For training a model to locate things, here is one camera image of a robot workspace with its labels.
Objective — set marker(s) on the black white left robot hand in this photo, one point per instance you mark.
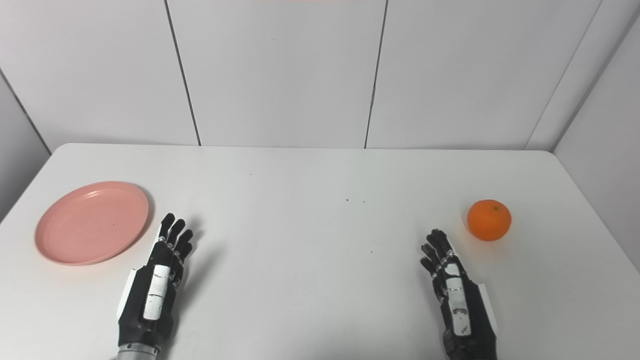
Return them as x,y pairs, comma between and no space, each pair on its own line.
150,320

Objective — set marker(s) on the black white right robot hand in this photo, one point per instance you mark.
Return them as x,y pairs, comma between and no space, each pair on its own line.
475,325

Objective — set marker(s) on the orange fruit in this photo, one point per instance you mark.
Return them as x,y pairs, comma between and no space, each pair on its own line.
489,220

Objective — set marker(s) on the pink round plate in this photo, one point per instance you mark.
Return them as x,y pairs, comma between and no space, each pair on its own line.
92,222

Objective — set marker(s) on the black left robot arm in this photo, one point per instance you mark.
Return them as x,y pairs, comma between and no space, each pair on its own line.
134,353

